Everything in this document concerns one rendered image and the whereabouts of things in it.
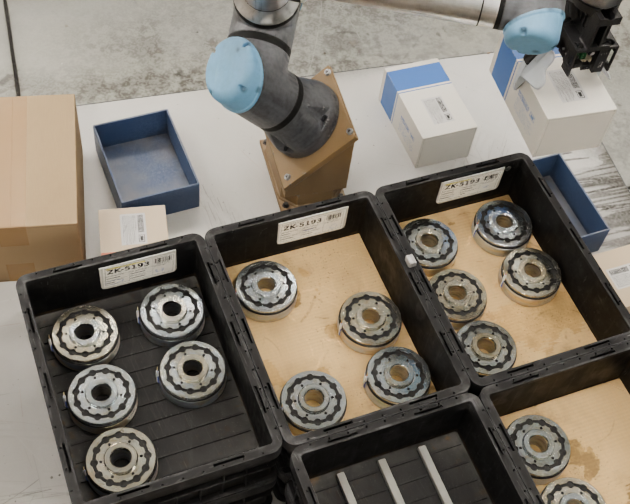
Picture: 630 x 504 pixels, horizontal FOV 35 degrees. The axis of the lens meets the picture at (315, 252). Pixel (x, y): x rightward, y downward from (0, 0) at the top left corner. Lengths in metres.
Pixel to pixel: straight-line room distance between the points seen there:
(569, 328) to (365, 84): 0.75
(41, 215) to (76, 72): 1.48
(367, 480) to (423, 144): 0.74
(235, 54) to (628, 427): 0.89
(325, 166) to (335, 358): 0.41
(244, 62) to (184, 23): 1.61
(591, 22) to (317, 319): 0.63
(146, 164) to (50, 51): 1.30
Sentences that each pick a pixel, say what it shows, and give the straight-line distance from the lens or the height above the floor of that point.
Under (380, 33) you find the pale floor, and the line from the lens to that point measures 3.38.
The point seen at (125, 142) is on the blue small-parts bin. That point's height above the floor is 0.70.
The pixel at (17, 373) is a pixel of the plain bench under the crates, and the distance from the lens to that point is 1.79.
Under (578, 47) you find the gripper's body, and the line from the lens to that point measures 1.59.
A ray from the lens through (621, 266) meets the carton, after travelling 1.95.
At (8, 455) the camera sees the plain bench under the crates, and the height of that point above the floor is 0.70.
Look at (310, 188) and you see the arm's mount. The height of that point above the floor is 0.76.
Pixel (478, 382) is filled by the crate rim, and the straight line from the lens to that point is 1.55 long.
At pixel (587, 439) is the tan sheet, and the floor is 0.83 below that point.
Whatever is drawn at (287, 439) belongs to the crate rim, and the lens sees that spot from 1.46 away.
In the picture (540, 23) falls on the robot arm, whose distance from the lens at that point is 1.39.
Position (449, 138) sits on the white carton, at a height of 0.77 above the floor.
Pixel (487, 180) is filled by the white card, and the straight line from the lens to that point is 1.83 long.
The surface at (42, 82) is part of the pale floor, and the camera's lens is 3.19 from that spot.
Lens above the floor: 2.25
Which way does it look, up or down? 54 degrees down
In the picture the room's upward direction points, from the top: 9 degrees clockwise
